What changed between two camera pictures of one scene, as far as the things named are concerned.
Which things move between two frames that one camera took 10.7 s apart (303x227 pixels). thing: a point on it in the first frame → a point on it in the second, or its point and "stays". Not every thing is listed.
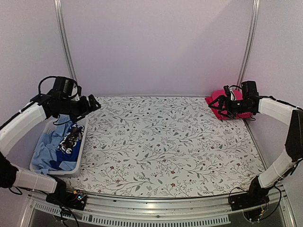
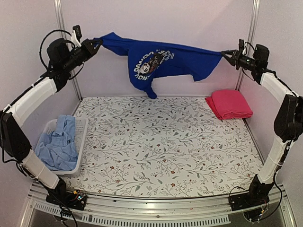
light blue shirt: x=45 y=159 stays
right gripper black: x=221 y=99 → x=233 y=53
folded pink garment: x=221 y=102 stays
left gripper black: x=92 y=100 → x=87 y=43
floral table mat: x=165 y=146 stays
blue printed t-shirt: x=68 y=150 → x=149 y=61
